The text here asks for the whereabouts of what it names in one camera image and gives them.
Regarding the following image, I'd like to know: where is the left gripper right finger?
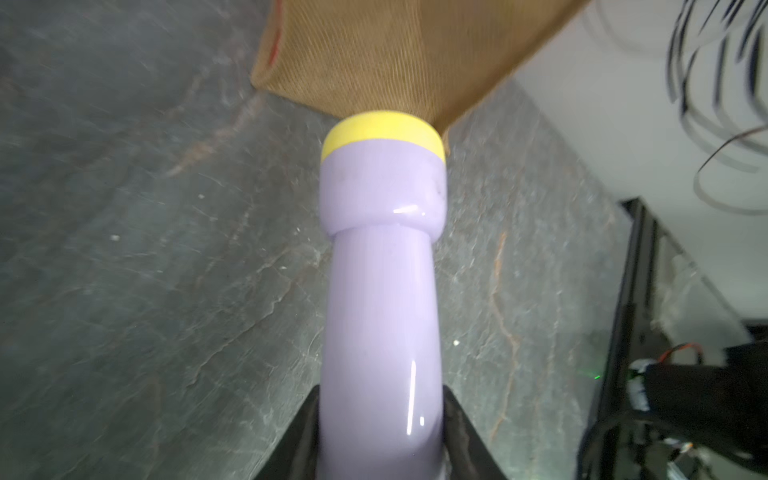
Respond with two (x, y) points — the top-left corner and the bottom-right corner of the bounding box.
(443, 385), (507, 480)

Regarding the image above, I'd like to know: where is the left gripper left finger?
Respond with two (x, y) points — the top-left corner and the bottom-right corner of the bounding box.
(254, 385), (320, 480)

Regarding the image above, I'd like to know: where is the purple flashlight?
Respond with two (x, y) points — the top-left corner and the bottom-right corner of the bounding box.
(317, 111), (447, 479)

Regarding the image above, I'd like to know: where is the brown jute tote bag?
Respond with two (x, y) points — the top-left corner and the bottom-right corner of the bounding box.
(251, 0), (584, 134)

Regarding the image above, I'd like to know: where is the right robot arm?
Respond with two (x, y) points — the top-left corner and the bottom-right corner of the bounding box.
(627, 341), (767, 474)

